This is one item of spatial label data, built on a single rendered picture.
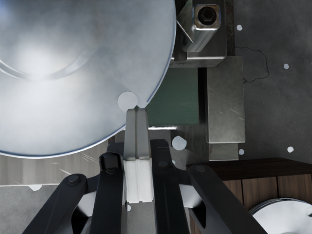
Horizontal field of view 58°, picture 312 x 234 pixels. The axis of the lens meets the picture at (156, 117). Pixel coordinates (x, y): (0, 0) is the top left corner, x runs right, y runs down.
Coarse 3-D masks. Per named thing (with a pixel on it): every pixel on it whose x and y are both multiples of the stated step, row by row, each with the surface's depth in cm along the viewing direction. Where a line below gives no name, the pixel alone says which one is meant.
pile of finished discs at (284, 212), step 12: (264, 204) 71; (276, 204) 71; (288, 204) 71; (300, 204) 72; (264, 216) 71; (276, 216) 71; (288, 216) 71; (300, 216) 72; (264, 228) 71; (276, 228) 71; (288, 228) 71; (300, 228) 71
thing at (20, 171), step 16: (0, 160) 29; (16, 160) 29; (32, 160) 30; (48, 160) 30; (64, 160) 30; (80, 160) 30; (96, 160) 30; (0, 176) 29; (16, 176) 29; (32, 176) 29; (48, 176) 30; (64, 176) 30
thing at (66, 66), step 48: (0, 0) 29; (48, 0) 29; (96, 0) 30; (144, 0) 31; (0, 48) 29; (48, 48) 29; (96, 48) 30; (144, 48) 30; (0, 96) 29; (48, 96) 30; (96, 96) 30; (144, 96) 30; (0, 144) 29; (48, 144) 29; (96, 144) 29
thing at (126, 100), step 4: (124, 92) 30; (128, 92) 30; (132, 92) 30; (120, 96) 30; (124, 96) 30; (128, 96) 30; (132, 96) 30; (136, 96) 30; (120, 100) 30; (124, 100) 30; (128, 100) 30; (132, 100) 30; (136, 100) 30; (120, 104) 30; (124, 104) 30; (128, 104) 30; (132, 104) 30; (136, 104) 30; (120, 108) 30; (124, 108) 30; (128, 108) 30; (132, 108) 30
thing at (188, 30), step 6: (186, 6) 30; (192, 6) 30; (180, 12) 30; (186, 12) 30; (180, 18) 30; (186, 18) 30; (180, 24) 30; (186, 24) 30; (186, 30) 30; (192, 30) 30; (192, 36) 30; (192, 42) 30
